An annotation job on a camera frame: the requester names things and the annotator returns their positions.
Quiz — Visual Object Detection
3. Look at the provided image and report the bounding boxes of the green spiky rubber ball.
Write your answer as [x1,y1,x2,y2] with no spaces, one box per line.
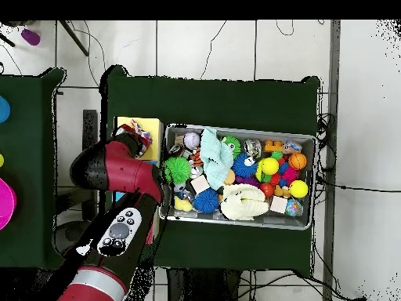
[162,156,193,184]

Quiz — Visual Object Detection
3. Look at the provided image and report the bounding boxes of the silver drinks can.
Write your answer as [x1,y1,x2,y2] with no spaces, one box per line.
[168,143,186,158]

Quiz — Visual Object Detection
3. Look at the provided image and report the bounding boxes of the thin black floor cable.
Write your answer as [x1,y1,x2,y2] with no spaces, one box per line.
[199,20,227,80]

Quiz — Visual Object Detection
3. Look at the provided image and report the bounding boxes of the purple bottle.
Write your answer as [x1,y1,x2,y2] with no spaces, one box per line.
[20,28,42,47]

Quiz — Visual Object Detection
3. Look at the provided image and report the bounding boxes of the orange toy basketball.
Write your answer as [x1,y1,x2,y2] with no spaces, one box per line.
[287,152,309,171]

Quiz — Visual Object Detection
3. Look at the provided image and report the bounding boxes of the orange striped tiger plush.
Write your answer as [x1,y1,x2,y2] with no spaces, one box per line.
[189,147,204,169]

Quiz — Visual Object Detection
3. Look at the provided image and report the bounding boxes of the yellow duck plush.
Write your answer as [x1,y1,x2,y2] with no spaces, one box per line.
[172,195,194,213]

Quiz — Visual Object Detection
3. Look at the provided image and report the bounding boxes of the shallow clear mesh bin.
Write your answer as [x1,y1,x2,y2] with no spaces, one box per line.
[159,123,317,231]

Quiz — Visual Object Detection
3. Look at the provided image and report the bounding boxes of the light blue waffle cloth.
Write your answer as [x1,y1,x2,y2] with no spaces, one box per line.
[199,126,234,190]

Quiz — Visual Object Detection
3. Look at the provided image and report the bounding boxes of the multicoloured patterned cloth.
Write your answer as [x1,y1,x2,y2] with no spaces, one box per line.
[128,118,154,148]

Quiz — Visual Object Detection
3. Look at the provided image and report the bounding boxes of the black rod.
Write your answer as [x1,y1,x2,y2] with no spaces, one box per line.
[59,20,90,57]

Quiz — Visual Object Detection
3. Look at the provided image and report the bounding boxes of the grey round floor base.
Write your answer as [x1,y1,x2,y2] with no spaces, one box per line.
[53,219,92,255]

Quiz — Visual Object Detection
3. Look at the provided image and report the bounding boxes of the blue round object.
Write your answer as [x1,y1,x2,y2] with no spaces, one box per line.
[0,95,11,124]

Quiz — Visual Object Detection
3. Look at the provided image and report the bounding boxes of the white toy baseball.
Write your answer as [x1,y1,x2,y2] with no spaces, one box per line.
[183,132,201,149]

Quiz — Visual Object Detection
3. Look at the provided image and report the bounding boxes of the dark green side table cloth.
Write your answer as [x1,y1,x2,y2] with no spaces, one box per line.
[0,67,74,270]

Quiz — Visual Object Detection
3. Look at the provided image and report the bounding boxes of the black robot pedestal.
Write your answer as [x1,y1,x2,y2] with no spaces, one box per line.
[167,267,242,301]

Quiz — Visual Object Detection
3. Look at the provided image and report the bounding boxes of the yellow tennis ball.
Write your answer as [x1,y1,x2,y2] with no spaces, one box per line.
[288,180,309,199]

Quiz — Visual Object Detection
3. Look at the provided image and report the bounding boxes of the blue spiky ball with eyes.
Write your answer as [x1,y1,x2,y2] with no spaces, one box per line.
[232,153,258,179]

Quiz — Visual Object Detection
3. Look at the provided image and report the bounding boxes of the green spiky ball with eyes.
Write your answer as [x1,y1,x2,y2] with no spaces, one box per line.
[220,135,241,159]

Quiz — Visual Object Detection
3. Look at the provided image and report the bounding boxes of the wooden box with three holes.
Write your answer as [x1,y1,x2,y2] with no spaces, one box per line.
[112,116,164,245]

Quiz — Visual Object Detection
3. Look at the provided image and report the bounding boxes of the cream waffle cloth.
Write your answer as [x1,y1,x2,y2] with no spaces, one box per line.
[219,183,270,221]

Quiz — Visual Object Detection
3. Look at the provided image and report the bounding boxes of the pink round disc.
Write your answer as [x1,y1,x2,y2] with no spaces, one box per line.
[0,176,17,231]

